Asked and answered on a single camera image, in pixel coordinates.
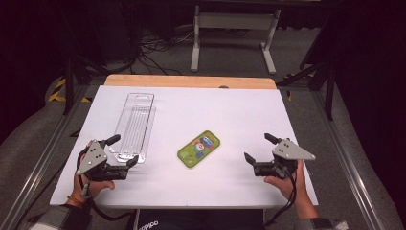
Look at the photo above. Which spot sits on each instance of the person's left hand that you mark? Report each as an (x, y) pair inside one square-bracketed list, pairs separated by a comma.
[(97, 188)]

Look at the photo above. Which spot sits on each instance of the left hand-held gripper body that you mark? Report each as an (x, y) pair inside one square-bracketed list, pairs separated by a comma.
[(92, 158)]

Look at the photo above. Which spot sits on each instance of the green phone case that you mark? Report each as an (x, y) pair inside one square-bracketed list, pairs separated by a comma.
[(198, 149)]

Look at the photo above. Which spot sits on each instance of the black tripod stand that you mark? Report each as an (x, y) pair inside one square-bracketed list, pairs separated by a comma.
[(68, 83), (328, 83)]

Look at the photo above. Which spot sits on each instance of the yellow black floor tape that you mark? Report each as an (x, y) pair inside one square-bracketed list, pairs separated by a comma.
[(57, 96)]

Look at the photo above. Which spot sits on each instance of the white metal stand frame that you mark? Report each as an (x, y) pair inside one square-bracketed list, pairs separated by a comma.
[(234, 20)]

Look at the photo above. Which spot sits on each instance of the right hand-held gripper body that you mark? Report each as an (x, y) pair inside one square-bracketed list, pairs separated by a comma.
[(288, 151)]

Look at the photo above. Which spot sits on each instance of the person's right hand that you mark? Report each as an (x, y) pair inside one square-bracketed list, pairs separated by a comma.
[(284, 187)]

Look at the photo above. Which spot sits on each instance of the aluminium rail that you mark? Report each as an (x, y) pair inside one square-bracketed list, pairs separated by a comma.
[(35, 172), (348, 159)]

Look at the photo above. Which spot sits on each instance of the clear plastic packaging tray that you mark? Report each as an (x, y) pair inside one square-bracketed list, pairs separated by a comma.
[(134, 127)]

